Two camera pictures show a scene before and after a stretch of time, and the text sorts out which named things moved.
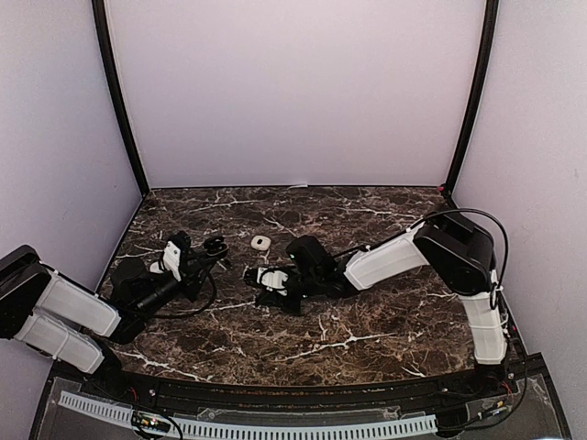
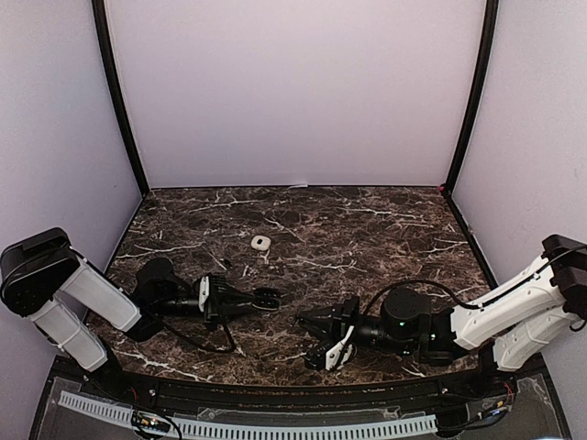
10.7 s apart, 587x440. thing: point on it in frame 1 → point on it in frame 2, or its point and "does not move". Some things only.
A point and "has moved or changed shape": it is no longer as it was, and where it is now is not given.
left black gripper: (190, 273) → (241, 312)
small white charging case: (260, 243) does not move
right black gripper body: (310, 281) → (404, 347)
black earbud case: (215, 246) has moved or changed shape
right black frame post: (481, 88) does not move
